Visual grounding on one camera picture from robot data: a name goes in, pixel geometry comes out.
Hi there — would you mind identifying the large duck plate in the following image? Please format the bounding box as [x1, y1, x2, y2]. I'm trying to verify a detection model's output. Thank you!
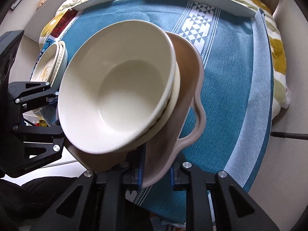
[30, 42, 59, 85]

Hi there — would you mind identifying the pink wavy-edged bowl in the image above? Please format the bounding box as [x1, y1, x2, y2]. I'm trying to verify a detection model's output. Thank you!
[65, 33, 206, 188]

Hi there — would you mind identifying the plain cream bowl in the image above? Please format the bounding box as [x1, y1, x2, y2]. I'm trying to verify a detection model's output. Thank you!
[58, 20, 176, 154]

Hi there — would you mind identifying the black curved lamp pole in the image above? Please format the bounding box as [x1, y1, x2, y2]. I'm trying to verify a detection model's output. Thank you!
[270, 131, 308, 140]

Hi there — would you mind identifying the grey headboard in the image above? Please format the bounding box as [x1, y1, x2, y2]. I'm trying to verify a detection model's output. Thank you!
[24, 0, 66, 43]

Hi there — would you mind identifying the floral striped duvet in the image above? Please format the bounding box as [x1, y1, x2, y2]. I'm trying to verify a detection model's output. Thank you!
[38, 0, 292, 121]

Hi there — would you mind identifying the teal patterned table cloth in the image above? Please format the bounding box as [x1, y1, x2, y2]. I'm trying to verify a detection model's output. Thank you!
[30, 0, 275, 224]

